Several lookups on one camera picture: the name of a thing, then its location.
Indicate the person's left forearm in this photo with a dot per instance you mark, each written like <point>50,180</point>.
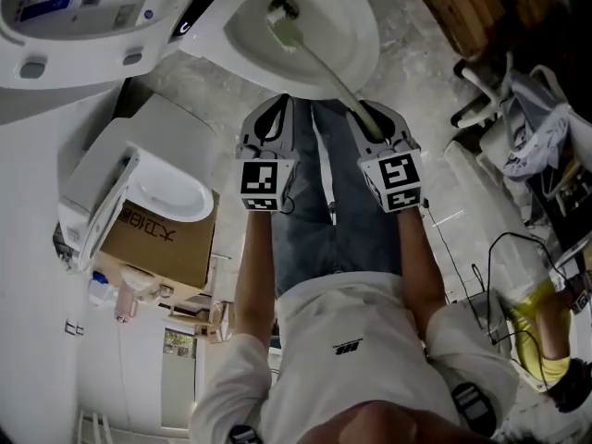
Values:
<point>256,285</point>

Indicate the brown cardboard box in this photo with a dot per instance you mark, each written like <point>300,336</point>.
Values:
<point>176,252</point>

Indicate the white office chair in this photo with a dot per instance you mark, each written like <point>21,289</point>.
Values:
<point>580,132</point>

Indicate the dark wooden steps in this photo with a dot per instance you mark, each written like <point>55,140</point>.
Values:
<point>472,3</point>

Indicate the person's right forearm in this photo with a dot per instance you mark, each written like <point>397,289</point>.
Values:
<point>418,271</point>

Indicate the wooden stool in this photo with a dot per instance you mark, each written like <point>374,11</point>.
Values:
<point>217,322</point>

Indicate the pink bottle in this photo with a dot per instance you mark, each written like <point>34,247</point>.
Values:
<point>126,303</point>

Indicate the person's blue jeans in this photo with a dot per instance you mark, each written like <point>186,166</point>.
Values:
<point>351,229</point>

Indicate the grey clothing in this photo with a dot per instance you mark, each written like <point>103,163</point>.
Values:
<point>541,141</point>

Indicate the compact white toilet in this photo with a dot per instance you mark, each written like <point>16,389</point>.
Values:
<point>157,146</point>

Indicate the long white wrapped bundle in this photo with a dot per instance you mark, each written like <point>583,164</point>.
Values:
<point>490,201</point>

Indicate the person's white shirt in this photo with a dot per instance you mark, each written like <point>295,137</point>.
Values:
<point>351,377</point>

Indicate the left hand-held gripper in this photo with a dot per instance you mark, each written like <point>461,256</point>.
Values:
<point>261,178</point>

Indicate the white smart toilet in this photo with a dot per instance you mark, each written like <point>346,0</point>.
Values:
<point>337,40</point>

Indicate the pale green toilet brush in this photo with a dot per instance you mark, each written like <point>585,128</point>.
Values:
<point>289,33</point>

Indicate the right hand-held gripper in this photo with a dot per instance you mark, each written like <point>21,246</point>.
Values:
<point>398,178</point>

